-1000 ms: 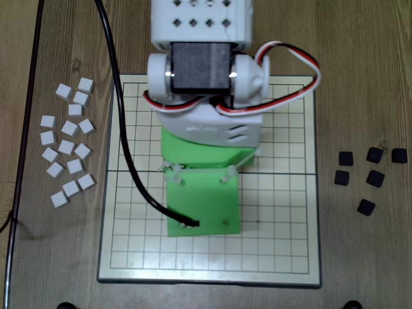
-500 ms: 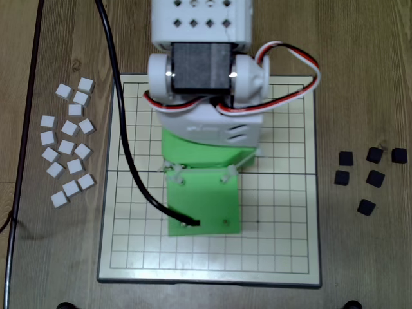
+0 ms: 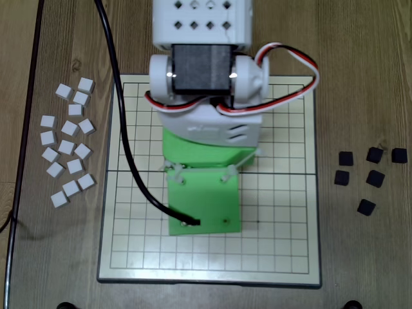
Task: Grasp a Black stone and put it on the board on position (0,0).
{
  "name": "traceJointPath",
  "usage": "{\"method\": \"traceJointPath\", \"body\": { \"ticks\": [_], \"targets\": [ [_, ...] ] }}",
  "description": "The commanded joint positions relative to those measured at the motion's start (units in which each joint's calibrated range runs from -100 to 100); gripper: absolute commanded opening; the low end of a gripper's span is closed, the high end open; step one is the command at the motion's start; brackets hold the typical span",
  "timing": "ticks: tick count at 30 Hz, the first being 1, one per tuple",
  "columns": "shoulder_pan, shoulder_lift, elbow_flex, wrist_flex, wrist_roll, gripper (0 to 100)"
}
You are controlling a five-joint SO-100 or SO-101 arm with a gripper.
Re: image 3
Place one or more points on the white cube stone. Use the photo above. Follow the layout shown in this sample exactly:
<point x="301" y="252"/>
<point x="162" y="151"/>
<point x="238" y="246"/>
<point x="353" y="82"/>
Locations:
<point x="51" y="154"/>
<point x="55" y="169"/>
<point x="66" y="147"/>
<point x="48" y="137"/>
<point x="48" y="121"/>
<point x="83" y="151"/>
<point x="75" y="110"/>
<point x="87" y="126"/>
<point x="70" y="128"/>
<point x="86" y="181"/>
<point x="71" y="188"/>
<point x="64" y="91"/>
<point x="60" y="199"/>
<point x="75" y="166"/>
<point x="81" y="98"/>
<point x="86" y="85"/>

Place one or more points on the white zip tie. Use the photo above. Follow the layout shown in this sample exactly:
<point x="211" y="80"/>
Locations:
<point x="175" y="174"/>
<point x="231" y="172"/>

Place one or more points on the black cube stone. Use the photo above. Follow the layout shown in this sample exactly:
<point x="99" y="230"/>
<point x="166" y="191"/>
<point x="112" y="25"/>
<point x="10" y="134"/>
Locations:
<point x="366" y="207"/>
<point x="375" y="178"/>
<point x="374" y="154"/>
<point x="399" y="155"/>
<point x="342" y="177"/>
<point x="346" y="158"/>

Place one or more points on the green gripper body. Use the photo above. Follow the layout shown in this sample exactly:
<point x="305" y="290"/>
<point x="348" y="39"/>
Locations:
<point x="193" y="154"/>

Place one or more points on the foldable grid go board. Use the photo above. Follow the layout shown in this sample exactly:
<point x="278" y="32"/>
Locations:
<point x="283" y="244"/>

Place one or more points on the black stand foot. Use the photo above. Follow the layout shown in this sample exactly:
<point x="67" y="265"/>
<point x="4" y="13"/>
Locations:
<point x="65" y="305"/>
<point x="352" y="304"/>

